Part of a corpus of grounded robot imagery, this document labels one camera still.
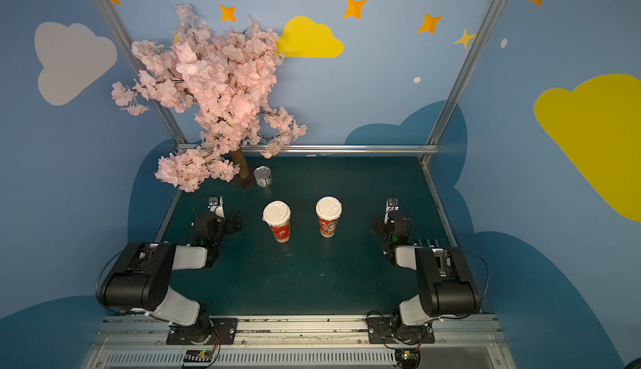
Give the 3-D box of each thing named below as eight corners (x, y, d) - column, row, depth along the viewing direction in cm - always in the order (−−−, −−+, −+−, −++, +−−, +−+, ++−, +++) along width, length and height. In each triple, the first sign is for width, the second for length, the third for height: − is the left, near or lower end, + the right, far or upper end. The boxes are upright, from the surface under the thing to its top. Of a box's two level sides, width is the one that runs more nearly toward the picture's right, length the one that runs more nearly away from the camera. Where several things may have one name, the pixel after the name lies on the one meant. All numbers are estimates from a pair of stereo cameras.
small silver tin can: (254, 187, 112) (251, 179, 108) (257, 174, 117) (254, 165, 113) (271, 187, 112) (269, 179, 108) (273, 174, 117) (272, 165, 113)
